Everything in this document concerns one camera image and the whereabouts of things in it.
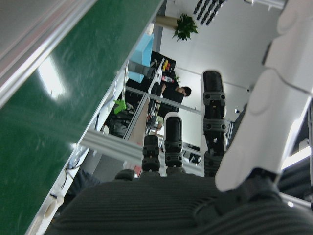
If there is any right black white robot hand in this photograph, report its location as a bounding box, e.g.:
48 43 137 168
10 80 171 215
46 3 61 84
46 0 313 235

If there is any light blue box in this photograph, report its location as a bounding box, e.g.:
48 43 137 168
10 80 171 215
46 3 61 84
128 33 155 84

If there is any bright green toy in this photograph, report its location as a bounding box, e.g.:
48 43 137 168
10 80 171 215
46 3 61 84
112 99 128 115

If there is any seated person in black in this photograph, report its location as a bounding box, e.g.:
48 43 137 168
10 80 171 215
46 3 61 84
160 83 192 105

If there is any green conveyor belt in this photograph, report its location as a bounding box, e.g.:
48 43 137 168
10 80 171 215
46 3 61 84
0 0 167 235

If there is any green potted plant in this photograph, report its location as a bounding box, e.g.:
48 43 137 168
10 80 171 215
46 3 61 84
172 13 199 42

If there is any beige plant pot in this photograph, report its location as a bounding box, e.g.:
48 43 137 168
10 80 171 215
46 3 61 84
155 15 178 28

